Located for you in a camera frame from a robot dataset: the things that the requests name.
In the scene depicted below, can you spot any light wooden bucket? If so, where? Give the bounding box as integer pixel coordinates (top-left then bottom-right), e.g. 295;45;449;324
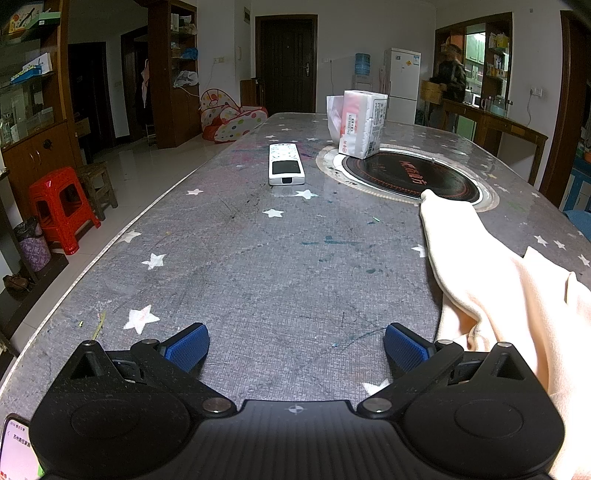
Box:
420;80;446;104

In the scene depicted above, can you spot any white pink tissue pack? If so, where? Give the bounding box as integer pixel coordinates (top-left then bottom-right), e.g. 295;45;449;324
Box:
338;90;389;159

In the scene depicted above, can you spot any dark wooden door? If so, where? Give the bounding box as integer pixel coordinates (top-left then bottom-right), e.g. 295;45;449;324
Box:
255;15;318;115

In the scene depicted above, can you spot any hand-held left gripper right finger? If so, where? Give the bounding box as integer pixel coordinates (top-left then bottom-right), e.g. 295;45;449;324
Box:
358;322;527;418

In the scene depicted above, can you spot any blue sofa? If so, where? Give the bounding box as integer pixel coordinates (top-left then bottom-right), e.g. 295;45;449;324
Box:
564;210;591;241

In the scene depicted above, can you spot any round black induction cooktop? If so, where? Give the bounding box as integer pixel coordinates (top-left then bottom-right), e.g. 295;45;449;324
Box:
315;144;502;212

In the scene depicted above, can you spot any cream knit garment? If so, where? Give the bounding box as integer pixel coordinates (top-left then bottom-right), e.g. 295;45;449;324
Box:
418;188;591;480

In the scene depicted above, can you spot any red plastic stool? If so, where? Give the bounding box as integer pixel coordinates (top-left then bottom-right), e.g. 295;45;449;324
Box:
28;167;101;256

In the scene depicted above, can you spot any tall wooden shelf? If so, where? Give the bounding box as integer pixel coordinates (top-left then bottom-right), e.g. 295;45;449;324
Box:
148;0;201;149

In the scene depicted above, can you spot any dark wooden side table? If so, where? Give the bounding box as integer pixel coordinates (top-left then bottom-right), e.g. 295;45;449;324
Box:
441;98;549;185

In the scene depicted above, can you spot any small wooden stool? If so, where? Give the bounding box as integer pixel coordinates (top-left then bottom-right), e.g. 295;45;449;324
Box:
76;162;119;221

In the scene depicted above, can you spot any black smartphone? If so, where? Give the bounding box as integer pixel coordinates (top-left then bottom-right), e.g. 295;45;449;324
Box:
0;414;42;480

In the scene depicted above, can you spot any polka-dot play tent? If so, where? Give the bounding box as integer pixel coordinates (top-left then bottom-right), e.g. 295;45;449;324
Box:
199;89;269;145

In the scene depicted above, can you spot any water dispenser with blue bottle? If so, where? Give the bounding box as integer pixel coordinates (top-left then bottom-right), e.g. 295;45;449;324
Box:
352;52;374;92

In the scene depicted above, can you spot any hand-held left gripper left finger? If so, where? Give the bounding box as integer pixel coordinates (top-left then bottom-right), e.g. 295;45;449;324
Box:
69;322;236;418

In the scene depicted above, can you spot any white fridge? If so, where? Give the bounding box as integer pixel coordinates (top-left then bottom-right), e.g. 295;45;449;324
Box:
383;47;422;125

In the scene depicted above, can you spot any dark wooden door frame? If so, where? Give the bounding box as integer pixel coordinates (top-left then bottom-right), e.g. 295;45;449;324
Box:
538;9;591;210

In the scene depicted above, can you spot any white remote control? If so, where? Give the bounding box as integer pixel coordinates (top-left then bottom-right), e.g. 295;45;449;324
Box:
268;142;307;186

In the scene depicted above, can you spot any purple trash bin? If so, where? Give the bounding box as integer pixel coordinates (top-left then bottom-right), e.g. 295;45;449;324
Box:
13;216;52;274

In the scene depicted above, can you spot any pink hanging cloth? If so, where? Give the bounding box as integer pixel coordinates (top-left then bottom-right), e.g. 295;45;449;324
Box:
140;59;152;109

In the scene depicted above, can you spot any wooden display cabinet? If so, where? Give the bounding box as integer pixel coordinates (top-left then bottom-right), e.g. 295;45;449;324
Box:
0;0;86;222

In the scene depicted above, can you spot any wooden partition shelf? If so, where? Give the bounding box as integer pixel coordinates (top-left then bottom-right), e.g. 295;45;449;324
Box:
434;11;514;109

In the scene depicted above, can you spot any grey star-print tablecloth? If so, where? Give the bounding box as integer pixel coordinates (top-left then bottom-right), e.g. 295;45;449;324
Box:
0;112;591;416

